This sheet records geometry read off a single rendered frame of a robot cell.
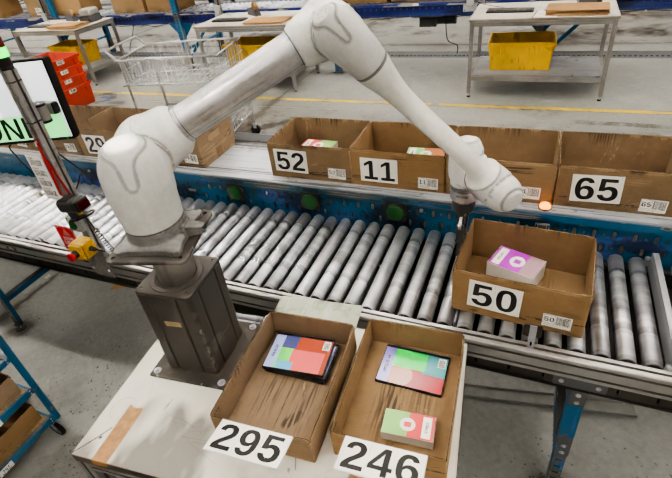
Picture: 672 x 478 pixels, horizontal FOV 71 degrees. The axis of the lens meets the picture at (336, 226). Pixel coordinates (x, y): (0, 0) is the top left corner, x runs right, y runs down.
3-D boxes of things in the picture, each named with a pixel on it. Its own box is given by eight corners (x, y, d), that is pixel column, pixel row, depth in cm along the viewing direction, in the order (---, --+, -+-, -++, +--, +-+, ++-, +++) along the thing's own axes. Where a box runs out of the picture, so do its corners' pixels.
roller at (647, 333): (641, 378, 133) (646, 366, 130) (625, 263, 172) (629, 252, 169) (662, 382, 132) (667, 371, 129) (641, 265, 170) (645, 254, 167)
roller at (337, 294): (321, 305, 168) (328, 299, 164) (368, 223, 206) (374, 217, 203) (332, 314, 168) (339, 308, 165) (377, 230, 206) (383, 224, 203)
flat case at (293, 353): (323, 379, 135) (322, 375, 134) (262, 369, 140) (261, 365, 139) (336, 342, 145) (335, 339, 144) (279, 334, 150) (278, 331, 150)
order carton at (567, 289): (450, 307, 156) (451, 268, 147) (470, 254, 177) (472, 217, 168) (582, 339, 140) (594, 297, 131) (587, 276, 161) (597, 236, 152)
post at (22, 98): (94, 274, 207) (-13, 71, 157) (102, 267, 211) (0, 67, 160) (114, 278, 203) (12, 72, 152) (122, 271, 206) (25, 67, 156)
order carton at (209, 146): (142, 162, 245) (130, 132, 236) (177, 138, 267) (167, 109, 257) (204, 169, 231) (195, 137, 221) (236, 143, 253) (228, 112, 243)
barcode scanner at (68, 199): (87, 225, 177) (72, 201, 172) (66, 225, 182) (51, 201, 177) (100, 215, 182) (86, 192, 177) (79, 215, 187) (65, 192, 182)
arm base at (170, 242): (195, 257, 117) (188, 239, 113) (113, 257, 120) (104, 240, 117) (217, 212, 131) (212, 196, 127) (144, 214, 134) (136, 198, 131)
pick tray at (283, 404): (217, 437, 127) (207, 415, 121) (275, 331, 156) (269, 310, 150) (315, 464, 118) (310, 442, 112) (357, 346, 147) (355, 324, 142)
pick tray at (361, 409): (332, 454, 120) (327, 432, 114) (371, 339, 149) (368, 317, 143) (446, 484, 111) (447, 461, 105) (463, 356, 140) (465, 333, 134)
